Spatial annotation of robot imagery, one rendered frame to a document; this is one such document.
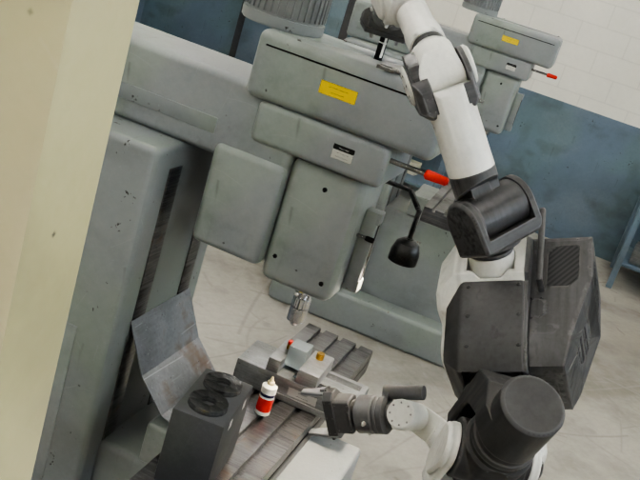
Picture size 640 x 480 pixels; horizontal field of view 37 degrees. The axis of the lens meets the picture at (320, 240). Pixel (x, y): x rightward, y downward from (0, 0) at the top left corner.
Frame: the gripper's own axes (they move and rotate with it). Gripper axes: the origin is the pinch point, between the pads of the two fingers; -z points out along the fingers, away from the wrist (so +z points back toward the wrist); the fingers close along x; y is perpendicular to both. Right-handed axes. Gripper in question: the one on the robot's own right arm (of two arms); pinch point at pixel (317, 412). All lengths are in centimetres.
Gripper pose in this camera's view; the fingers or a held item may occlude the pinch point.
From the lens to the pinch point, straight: 226.2
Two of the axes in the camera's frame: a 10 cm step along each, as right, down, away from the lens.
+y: -3.9, 3.3, -8.6
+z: 9.0, -0.5, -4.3
